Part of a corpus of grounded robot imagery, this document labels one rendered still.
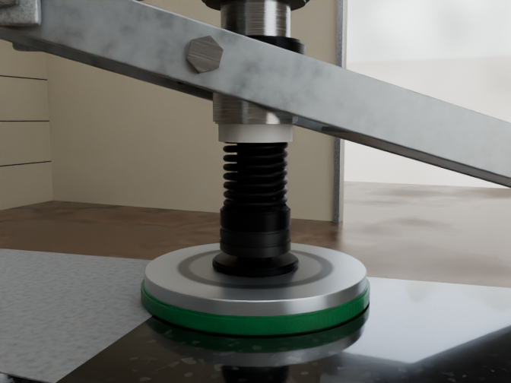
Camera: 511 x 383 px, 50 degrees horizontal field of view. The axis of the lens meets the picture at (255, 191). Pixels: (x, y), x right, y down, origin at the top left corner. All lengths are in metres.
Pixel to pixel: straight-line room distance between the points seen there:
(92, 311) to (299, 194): 5.15
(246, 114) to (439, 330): 0.24
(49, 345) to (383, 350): 0.25
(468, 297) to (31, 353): 0.39
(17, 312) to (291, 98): 0.30
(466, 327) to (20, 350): 0.35
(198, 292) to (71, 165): 6.67
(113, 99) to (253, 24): 6.19
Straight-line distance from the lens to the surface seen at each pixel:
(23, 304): 0.56
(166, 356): 0.42
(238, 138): 0.49
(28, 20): 0.44
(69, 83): 7.08
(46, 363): 0.43
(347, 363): 0.40
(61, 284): 0.60
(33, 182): 7.12
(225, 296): 0.45
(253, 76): 0.46
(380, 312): 0.50
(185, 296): 0.46
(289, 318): 0.44
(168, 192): 6.30
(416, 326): 0.48
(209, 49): 0.45
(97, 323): 0.49
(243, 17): 0.50
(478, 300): 0.56
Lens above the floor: 1.02
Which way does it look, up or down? 8 degrees down
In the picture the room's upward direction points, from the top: straight up
